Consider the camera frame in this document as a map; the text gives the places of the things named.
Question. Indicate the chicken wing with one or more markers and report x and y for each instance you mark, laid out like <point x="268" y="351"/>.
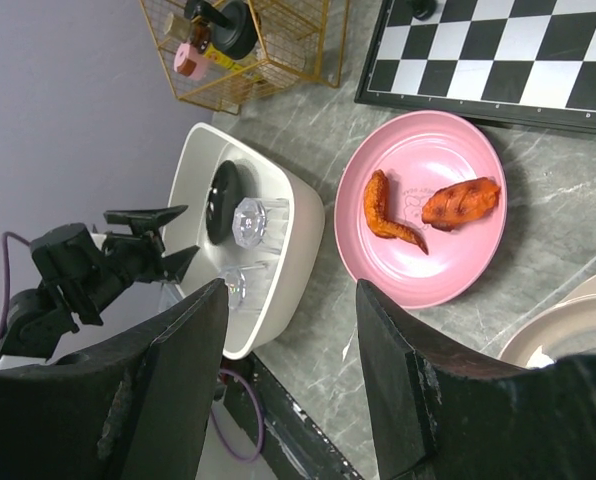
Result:
<point x="376" y="210"/>

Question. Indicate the clear plastic cup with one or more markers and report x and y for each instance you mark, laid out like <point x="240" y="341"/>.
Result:
<point x="247" y="286"/>
<point x="261" y="224"/>

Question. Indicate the black white chessboard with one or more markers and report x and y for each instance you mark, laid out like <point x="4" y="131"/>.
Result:
<point x="516" y="62"/>

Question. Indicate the beige blue ceramic plate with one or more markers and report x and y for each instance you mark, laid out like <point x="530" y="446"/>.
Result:
<point x="568" y="328"/>

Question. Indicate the black round plate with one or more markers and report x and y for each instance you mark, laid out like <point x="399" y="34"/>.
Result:
<point x="224" y="195"/>

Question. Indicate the black lid spice jar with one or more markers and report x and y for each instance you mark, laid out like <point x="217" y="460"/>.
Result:
<point x="234" y="27"/>

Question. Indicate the pink lid seasoning jar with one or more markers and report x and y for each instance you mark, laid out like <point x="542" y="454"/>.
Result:
<point x="190" y="63"/>

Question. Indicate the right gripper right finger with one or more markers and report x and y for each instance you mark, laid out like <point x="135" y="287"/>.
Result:
<point x="440" y="410"/>

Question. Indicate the black chess piece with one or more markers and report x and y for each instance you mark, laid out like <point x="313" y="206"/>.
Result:
<point x="422" y="10"/>

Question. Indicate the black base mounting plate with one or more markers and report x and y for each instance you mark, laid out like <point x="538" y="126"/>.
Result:
<point x="283" y="433"/>

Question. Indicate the brown sauce bottle yellow label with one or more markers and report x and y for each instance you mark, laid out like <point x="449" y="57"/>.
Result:
<point x="202" y="39"/>

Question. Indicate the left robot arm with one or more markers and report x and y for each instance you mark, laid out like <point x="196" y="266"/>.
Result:
<point x="26" y="333"/>

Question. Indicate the white plastic tub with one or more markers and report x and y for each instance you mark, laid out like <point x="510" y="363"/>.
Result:
<point x="204" y="150"/>

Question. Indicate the orange fried food piece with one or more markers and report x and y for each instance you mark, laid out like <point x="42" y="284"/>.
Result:
<point x="451" y="207"/>

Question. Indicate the black cap pepper shaker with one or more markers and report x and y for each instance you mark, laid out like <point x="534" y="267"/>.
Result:
<point x="177" y="27"/>

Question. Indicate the yellow wire rack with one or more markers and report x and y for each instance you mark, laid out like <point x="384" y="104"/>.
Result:
<point x="319" y="27"/>

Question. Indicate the pink plate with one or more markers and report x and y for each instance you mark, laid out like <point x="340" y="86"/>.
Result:
<point x="447" y="184"/>

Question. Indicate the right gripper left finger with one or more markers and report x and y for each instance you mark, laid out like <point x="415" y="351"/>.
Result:
<point x="134" y="406"/>

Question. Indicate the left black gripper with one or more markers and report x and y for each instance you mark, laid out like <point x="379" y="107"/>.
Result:
<point x="80" y="278"/>

